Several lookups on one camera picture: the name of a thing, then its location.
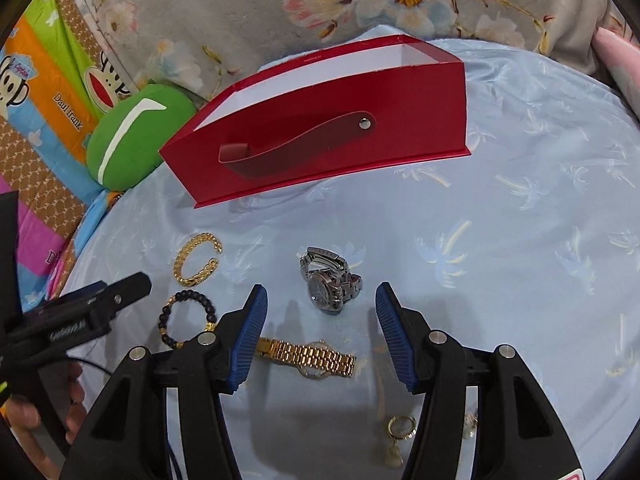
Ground green cushion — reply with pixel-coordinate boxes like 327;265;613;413
86;84;197;192

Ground silver wristwatch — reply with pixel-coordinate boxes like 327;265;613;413
299;246;362;317

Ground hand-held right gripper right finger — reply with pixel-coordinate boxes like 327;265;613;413
375;281;583;480

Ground black cable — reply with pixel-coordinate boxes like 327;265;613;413
65;356;115;377

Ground pink printed pillow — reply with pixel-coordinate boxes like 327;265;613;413
592;27;640;121

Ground person's left hand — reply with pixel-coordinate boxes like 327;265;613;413
0;362;89;462

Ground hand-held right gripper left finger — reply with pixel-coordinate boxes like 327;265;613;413
59;284;269;480

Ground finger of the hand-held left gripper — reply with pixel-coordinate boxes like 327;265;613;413
20;272;152;357

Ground gold wristwatch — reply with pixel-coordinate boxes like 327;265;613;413
256;337;357;383

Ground colourful cartoon printed blanket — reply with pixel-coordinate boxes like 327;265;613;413
0;0;141;311

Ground red box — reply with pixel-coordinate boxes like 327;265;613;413
158;35;472;209

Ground light blue palm print sheet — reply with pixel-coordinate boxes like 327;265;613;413
50;25;640;480

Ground black bead bracelet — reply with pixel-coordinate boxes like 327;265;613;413
159;290;219;351

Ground grey floral blanket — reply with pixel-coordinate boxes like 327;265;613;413
65;0;621;106

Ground gold twisted bangle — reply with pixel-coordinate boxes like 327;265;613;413
173;232;222;288

